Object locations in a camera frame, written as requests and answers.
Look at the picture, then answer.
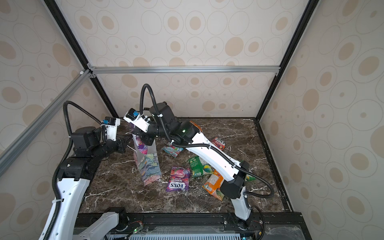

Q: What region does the purple Fox's berries packet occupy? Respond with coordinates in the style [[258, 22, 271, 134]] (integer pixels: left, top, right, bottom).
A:
[[133, 135, 148, 155]]

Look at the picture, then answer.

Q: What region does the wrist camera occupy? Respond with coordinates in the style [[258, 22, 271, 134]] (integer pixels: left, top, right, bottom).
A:
[[101, 117, 121, 142], [123, 108, 154, 133]]

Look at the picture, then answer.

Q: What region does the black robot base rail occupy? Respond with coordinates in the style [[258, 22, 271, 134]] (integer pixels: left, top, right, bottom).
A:
[[71, 211, 313, 240]]

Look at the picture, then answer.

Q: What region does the horizontal aluminium frame bar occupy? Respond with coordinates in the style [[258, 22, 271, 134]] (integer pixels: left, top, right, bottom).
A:
[[91, 66, 280, 74]]

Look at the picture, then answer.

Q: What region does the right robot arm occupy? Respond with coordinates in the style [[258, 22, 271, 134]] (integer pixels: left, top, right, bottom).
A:
[[133, 84, 275, 221]]

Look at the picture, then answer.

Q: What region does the yellow green Fox's packet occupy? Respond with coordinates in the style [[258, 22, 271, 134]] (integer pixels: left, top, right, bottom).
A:
[[240, 161, 256, 182]]

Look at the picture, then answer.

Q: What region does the pink purple Fox's packet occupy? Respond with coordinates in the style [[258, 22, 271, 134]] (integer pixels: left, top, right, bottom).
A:
[[166, 166, 191, 192]]

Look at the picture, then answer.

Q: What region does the left black frame post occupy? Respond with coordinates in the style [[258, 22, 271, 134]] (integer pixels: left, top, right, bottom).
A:
[[43, 0, 119, 118]]

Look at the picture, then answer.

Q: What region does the white paper bag colourful print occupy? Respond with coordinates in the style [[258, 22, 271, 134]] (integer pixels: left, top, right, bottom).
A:
[[134, 142, 162, 186]]

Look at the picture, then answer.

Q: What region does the right black frame post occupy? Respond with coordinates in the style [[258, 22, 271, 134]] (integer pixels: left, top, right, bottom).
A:
[[255, 0, 319, 123]]

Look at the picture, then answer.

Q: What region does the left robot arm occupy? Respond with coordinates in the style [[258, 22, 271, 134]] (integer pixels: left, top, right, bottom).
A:
[[40, 101, 132, 240]]

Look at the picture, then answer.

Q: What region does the green tea candy packet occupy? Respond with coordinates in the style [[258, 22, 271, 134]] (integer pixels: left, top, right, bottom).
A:
[[188, 156, 214, 178]]

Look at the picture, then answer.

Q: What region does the diagonal aluminium frame bar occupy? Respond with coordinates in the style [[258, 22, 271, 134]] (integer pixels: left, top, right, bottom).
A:
[[1, 70, 91, 175]]

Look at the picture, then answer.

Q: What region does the teal red Fox's packet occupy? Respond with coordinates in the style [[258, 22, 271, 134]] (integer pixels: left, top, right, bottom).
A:
[[162, 146, 184, 158]]

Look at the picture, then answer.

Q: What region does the red yellow Fox's fruits packet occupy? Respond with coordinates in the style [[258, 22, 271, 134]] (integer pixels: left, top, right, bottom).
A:
[[211, 137, 226, 151]]

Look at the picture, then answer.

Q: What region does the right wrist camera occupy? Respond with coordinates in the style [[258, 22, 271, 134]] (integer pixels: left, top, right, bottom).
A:
[[123, 108, 154, 133]]

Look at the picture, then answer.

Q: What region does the black frame post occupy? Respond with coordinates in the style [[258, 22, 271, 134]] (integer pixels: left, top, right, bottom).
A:
[[255, 0, 319, 123], [43, 0, 119, 118]]

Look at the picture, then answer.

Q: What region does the large orange snack packet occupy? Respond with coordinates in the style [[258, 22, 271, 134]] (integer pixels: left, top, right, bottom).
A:
[[203, 170, 224, 201]]

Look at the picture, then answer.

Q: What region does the orange snack packet far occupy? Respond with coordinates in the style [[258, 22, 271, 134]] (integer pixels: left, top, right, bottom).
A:
[[190, 121, 203, 132]]

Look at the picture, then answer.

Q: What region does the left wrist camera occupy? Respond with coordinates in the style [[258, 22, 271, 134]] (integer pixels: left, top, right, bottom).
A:
[[101, 117, 121, 142]]

